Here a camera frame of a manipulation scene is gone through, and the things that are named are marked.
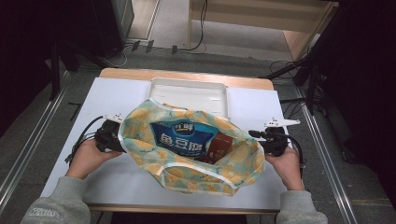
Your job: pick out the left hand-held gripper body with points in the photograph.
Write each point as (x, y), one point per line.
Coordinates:
(107, 137)

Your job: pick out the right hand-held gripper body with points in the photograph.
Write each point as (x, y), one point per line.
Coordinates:
(275, 140)

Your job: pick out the brown carton box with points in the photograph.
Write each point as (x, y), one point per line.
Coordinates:
(219, 146)

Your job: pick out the blue snack pouch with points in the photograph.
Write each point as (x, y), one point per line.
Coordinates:
(183, 138)

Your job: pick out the white plastic tray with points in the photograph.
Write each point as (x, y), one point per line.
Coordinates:
(190, 93)

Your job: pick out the green yellow patterned cloth bag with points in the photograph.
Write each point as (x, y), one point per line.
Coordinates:
(186, 174)

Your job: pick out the person's left hand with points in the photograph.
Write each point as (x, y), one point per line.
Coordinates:
(87, 158)

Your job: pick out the person's right hand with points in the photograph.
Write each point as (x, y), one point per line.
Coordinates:
(289, 168)

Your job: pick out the white table sheet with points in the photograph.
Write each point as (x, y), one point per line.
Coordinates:
(109, 102)

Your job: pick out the wooden table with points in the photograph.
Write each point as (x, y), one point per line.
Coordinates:
(130, 74)

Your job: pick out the black tripod stand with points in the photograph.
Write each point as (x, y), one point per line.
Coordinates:
(311, 68)

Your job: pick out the black stand with legs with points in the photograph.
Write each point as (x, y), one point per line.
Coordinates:
(56, 68)

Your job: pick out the dark cabinet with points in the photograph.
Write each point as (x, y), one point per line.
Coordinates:
(109, 25)

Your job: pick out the light wooden shelf unit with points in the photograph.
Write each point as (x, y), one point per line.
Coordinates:
(249, 18)

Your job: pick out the metal floor rail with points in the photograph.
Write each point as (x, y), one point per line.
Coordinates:
(28, 146)
(327, 161)

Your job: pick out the dark floor bracket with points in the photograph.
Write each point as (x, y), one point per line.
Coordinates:
(174, 49)
(135, 45)
(149, 46)

